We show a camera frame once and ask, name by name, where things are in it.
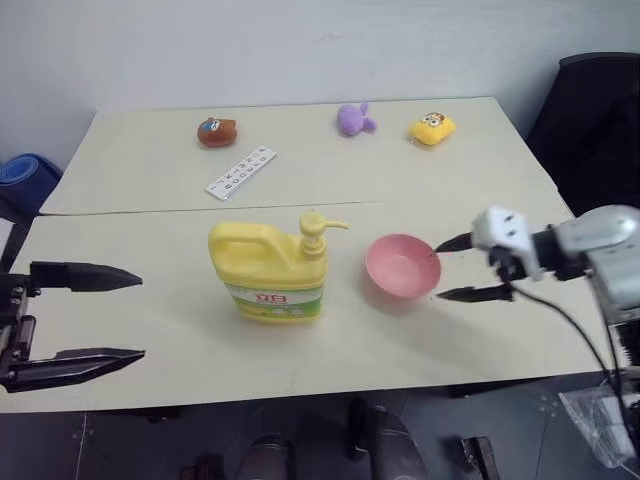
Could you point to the yellow minion plush toy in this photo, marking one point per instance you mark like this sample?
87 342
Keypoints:
432 129

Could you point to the black chair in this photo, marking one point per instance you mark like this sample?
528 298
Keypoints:
590 135

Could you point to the black table foot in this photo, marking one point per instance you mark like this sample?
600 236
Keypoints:
479 457

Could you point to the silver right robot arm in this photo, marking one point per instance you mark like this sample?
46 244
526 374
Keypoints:
607 240

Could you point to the small dark rounded shape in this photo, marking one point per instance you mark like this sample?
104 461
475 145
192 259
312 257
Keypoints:
265 457

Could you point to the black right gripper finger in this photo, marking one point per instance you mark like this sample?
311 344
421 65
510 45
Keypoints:
457 243
475 294

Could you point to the pink bowl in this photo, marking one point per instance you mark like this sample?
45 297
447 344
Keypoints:
402 265

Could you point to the brown bear plush toy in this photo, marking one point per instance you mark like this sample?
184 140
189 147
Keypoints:
216 132

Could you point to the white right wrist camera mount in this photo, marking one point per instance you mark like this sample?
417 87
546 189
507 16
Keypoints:
505 227

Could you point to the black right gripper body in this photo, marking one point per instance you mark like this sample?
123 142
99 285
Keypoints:
507 265

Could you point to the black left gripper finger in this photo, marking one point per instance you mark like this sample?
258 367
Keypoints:
85 277
65 367

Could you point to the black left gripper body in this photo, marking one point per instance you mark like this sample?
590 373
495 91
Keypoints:
15 320

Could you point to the white printed card strip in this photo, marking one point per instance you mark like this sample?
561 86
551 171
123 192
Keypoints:
242 172

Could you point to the large dark rounded shape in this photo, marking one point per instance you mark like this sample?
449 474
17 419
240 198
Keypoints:
390 445

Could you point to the yellow pump dispenser bottle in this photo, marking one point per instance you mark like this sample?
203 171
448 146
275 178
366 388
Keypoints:
270 270

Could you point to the purple rabbit plush toy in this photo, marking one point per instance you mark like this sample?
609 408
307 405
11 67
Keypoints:
352 121

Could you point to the clear plastic bag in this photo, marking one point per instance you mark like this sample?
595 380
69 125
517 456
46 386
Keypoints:
597 425

